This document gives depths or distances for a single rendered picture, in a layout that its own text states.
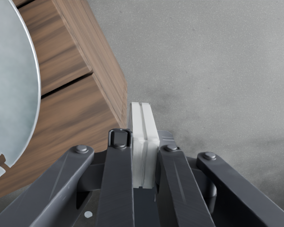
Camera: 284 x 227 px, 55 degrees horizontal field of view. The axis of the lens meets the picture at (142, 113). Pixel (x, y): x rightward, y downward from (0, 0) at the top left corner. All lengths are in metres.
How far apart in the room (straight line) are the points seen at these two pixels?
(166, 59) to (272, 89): 0.29
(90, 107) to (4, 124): 0.09
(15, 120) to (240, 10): 0.56
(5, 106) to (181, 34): 0.47
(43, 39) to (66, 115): 0.09
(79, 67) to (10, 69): 0.07
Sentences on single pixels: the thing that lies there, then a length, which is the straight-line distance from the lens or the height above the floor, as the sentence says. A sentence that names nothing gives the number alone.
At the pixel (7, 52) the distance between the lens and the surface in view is 0.30.
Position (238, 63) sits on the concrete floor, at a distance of 0.72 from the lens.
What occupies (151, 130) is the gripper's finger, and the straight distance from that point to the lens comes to 0.15.
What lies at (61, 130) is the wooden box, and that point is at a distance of 0.35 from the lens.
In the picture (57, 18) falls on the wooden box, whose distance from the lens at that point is 0.32.
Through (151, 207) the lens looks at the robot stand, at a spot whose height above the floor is 0.16.
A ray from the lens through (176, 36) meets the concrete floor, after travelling 0.67.
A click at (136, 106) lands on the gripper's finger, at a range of 0.20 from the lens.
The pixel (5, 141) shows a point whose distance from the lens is 0.33.
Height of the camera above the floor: 0.66
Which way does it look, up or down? 72 degrees down
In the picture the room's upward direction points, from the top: 172 degrees clockwise
